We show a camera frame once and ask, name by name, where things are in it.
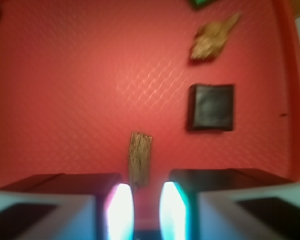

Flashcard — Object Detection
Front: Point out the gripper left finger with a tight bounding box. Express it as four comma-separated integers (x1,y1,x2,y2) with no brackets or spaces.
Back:
0,173,134,240

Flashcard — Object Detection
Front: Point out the green foam block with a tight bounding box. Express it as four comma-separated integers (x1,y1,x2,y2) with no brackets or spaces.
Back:
187,0,215,10

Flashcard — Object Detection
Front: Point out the tan seashell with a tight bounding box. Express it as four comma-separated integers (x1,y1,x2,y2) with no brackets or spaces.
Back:
190,12,242,61

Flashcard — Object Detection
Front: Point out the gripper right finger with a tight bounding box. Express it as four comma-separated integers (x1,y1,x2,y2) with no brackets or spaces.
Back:
159,168,300,240

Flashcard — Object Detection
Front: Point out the brown wood chip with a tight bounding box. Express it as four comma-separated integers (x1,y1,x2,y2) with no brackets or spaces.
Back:
128,132,153,191

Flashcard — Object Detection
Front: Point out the black rectangular block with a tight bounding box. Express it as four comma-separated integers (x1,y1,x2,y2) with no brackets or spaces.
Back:
186,84,235,132

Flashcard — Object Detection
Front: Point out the red plastic tray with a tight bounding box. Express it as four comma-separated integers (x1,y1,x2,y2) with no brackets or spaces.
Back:
0,0,300,229

